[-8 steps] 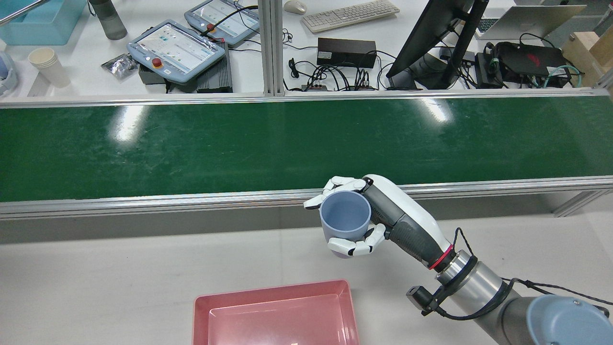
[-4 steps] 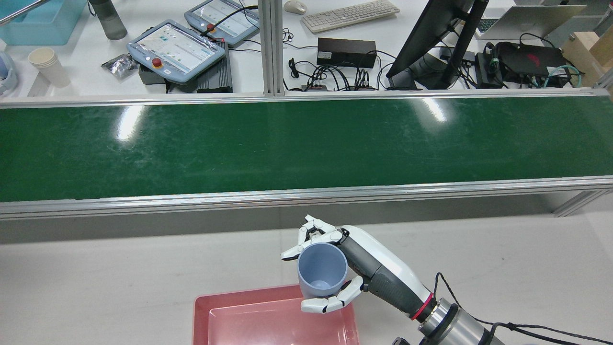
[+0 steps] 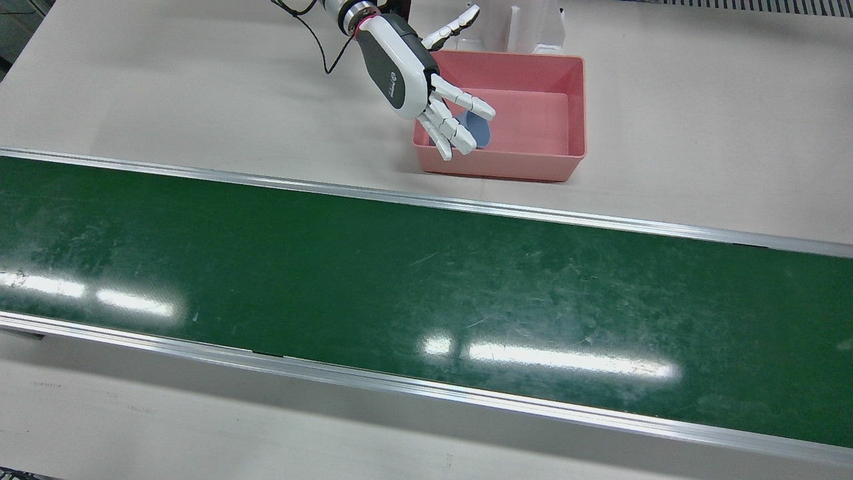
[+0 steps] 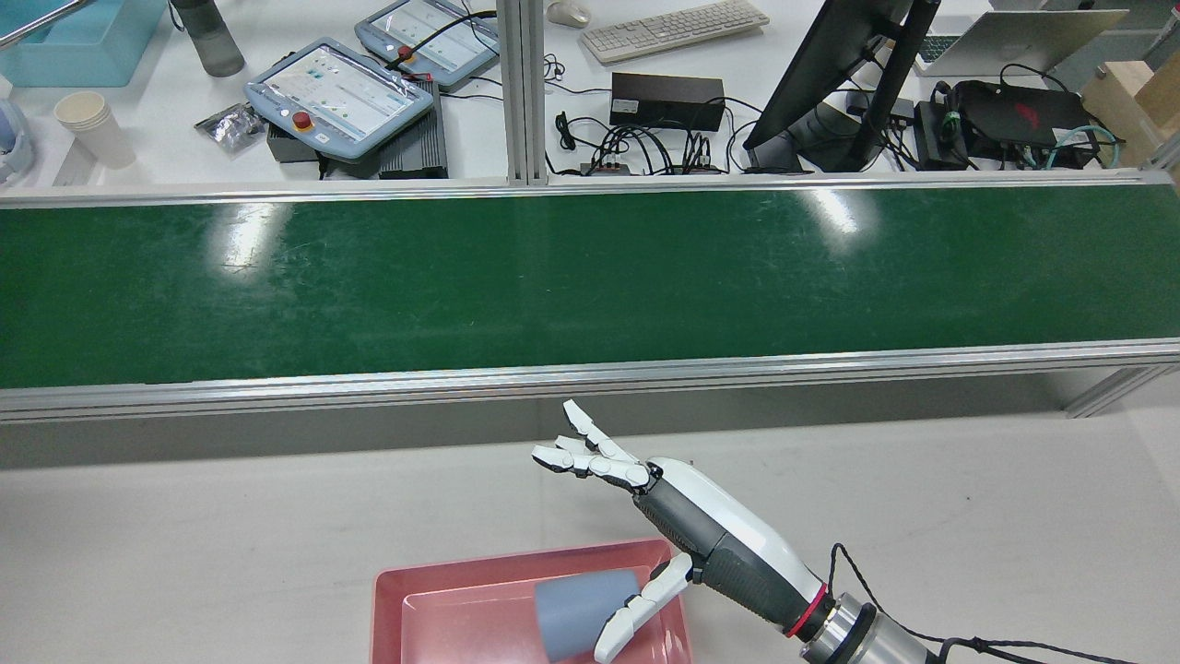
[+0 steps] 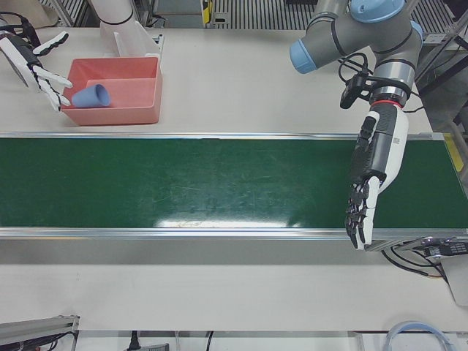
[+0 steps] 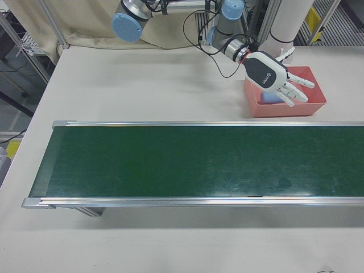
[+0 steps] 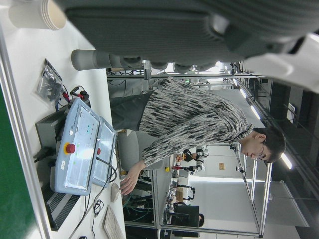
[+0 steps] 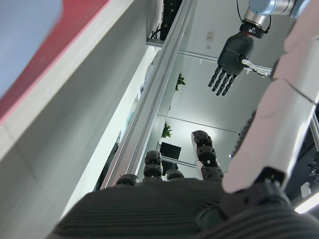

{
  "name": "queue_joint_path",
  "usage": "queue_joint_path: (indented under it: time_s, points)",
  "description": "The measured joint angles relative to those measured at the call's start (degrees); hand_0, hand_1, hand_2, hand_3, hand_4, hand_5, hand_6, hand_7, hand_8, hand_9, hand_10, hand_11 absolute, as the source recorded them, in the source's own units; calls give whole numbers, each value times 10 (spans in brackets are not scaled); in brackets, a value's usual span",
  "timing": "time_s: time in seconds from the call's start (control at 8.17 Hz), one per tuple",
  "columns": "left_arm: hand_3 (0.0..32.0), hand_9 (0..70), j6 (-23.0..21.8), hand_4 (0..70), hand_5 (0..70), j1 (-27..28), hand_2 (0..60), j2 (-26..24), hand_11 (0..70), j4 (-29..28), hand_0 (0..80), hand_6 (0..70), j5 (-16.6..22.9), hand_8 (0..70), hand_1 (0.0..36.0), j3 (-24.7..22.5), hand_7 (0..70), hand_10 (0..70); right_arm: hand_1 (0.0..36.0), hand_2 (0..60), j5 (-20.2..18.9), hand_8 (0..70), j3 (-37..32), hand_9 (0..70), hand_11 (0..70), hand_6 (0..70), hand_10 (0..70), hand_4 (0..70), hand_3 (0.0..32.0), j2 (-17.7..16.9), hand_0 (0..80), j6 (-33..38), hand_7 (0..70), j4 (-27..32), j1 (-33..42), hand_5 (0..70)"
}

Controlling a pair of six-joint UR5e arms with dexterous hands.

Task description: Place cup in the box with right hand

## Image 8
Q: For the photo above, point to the green potted plant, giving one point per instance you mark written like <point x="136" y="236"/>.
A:
<point x="180" y="82"/>
<point x="166" y="130"/>

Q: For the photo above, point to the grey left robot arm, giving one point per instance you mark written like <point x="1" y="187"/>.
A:
<point x="261" y="7"/>

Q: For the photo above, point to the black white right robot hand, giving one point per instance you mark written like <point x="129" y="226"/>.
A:
<point x="154" y="209"/>

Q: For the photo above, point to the green conveyor belt aluminium frame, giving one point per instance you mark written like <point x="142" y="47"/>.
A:
<point x="154" y="92"/>

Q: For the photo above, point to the black flat display panel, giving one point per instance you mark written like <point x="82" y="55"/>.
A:
<point x="170" y="150"/>

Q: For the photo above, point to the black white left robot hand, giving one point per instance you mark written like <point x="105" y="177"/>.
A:
<point x="235" y="54"/>

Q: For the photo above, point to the white wall socket panel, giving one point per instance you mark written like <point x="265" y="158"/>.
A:
<point x="210" y="37"/>

